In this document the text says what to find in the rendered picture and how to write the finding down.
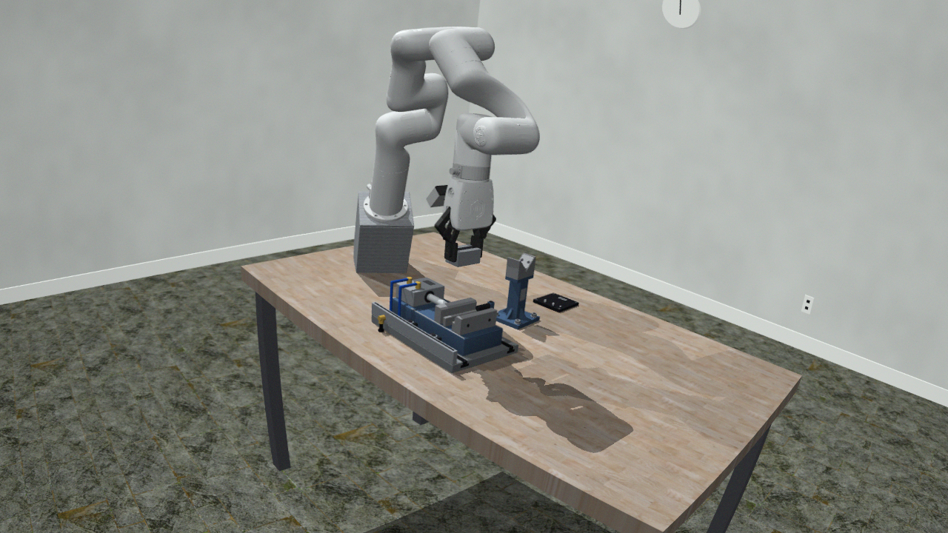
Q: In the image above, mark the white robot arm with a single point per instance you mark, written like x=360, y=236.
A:
x=512, y=132

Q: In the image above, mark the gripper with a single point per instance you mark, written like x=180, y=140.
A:
x=469, y=206

